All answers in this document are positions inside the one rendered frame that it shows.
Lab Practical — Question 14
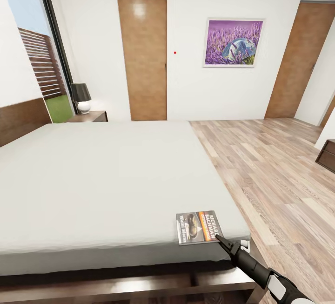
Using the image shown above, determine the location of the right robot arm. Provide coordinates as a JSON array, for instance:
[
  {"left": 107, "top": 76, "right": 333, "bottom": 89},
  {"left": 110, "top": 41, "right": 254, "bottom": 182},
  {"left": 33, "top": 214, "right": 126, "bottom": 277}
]
[{"left": 216, "top": 235, "right": 316, "bottom": 304}]

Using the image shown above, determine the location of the hardback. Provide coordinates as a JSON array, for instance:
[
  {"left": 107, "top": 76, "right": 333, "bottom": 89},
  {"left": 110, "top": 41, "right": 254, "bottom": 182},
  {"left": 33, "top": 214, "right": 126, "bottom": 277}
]
[{"left": 176, "top": 211, "right": 224, "bottom": 246}]

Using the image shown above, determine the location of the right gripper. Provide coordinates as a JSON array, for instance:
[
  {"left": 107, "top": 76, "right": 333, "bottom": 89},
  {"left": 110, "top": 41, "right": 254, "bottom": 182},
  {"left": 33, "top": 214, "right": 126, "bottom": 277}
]
[{"left": 216, "top": 235, "right": 258, "bottom": 278}]

